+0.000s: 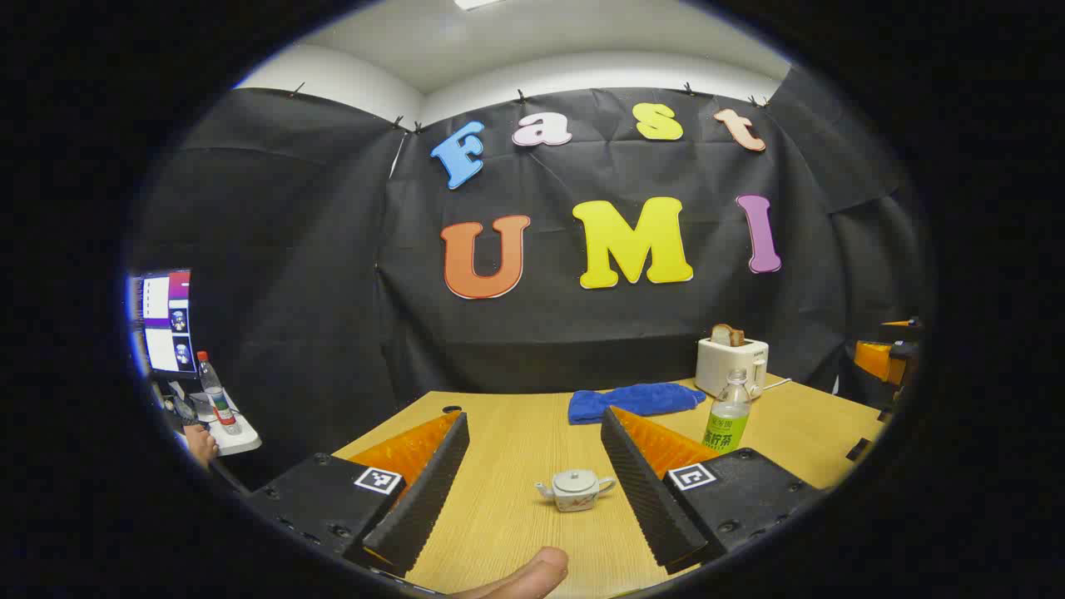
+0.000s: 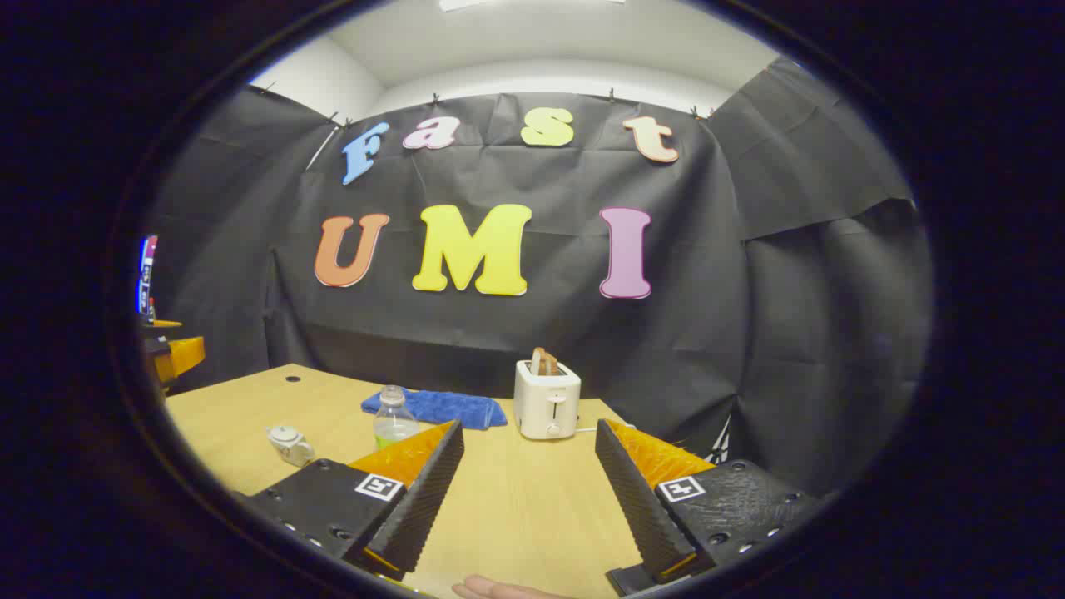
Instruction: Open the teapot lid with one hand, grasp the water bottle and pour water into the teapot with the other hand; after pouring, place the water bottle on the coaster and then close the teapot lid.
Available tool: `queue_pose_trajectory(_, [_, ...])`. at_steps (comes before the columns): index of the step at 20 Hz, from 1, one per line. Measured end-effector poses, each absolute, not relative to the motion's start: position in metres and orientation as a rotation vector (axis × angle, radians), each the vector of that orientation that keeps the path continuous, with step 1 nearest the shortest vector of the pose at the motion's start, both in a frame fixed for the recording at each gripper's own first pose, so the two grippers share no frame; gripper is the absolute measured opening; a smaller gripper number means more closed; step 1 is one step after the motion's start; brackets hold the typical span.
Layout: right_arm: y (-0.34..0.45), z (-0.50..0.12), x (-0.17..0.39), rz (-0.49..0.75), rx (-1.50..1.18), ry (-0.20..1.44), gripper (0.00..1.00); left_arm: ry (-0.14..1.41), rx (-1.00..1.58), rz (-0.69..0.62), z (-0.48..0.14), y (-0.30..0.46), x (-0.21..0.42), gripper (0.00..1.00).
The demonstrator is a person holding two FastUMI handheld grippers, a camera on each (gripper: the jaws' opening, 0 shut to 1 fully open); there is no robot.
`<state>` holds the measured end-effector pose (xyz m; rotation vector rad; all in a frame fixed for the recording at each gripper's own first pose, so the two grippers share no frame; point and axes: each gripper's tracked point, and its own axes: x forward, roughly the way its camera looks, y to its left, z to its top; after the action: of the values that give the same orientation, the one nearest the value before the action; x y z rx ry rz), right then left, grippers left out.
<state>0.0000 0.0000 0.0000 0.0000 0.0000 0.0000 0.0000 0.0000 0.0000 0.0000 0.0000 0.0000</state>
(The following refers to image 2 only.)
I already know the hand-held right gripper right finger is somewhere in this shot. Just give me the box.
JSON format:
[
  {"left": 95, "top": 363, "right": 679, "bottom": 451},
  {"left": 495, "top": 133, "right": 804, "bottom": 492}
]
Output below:
[{"left": 594, "top": 418, "right": 833, "bottom": 596}]

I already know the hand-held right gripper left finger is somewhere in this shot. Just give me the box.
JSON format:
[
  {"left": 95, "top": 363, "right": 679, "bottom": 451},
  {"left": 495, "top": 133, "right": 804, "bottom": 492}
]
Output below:
[{"left": 237, "top": 418, "right": 465, "bottom": 582}]

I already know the green label water bottle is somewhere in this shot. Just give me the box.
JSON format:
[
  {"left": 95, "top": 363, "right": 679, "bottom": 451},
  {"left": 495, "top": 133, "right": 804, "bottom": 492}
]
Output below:
[{"left": 374, "top": 384, "right": 421, "bottom": 450}]

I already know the white floral teacup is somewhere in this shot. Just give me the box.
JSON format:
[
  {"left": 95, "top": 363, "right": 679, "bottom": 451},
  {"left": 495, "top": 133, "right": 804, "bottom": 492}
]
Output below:
[{"left": 266, "top": 425, "right": 317, "bottom": 468}]

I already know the computer monitor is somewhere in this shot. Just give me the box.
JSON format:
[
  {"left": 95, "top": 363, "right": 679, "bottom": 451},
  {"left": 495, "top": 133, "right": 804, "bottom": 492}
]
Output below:
[{"left": 137, "top": 235, "right": 159, "bottom": 317}]

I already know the blue towel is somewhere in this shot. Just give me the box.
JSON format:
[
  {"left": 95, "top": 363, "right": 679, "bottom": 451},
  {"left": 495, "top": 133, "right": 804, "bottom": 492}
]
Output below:
[{"left": 360, "top": 387, "right": 508, "bottom": 431}]

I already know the white toaster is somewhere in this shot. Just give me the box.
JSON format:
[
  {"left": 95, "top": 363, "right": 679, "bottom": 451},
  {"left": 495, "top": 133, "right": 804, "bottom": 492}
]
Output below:
[{"left": 513, "top": 359, "right": 582, "bottom": 441}]

